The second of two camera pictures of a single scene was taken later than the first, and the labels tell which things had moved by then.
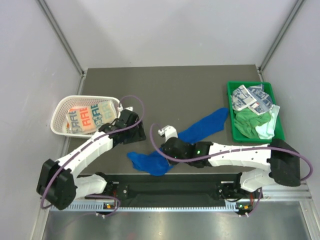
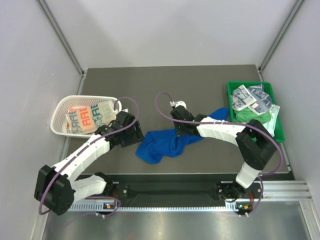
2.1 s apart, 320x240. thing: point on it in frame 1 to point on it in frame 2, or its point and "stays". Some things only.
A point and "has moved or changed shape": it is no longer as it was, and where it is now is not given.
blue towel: x=156 y=163 has moved or changed shape
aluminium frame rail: x=283 y=193 stays
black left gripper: x=139 y=135 stays
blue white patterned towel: x=255 y=98 stays
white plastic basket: x=58 y=121 stays
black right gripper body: x=162 y=146 to x=180 y=129
